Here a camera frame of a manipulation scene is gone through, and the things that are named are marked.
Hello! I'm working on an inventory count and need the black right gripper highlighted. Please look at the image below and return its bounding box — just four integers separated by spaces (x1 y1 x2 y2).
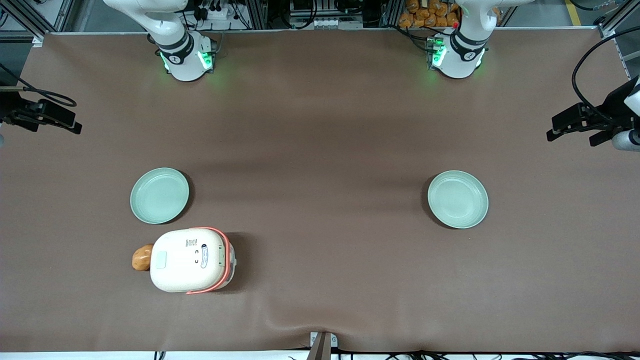
0 93 83 135

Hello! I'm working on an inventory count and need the white power strip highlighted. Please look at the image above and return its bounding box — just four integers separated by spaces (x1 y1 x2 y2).
196 0 242 22

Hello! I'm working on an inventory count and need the brown bread roll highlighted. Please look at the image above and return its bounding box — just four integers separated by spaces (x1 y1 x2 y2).
132 243 155 272

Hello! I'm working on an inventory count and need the bag of orange buns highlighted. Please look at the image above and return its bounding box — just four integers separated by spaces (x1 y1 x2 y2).
398 0 461 29

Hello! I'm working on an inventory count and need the aluminium frame post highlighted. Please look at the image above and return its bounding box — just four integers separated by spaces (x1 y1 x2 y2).
594 0 640 40
0 0 76 47

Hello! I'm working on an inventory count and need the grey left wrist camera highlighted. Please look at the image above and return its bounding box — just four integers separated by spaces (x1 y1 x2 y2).
612 128 640 152

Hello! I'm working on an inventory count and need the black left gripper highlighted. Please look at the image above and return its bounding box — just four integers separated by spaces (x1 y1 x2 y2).
546 75 640 147

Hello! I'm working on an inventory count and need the pale green round plate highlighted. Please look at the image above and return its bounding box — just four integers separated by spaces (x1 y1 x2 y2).
130 167 191 225
427 170 489 230

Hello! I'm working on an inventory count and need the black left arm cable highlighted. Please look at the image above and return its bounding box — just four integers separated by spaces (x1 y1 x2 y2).
571 26 640 127

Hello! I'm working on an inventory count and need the brown table cover mat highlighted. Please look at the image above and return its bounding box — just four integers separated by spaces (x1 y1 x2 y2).
0 28 640 354

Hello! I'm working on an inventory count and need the metal clamp bracket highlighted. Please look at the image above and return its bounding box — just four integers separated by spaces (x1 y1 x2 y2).
309 331 339 360

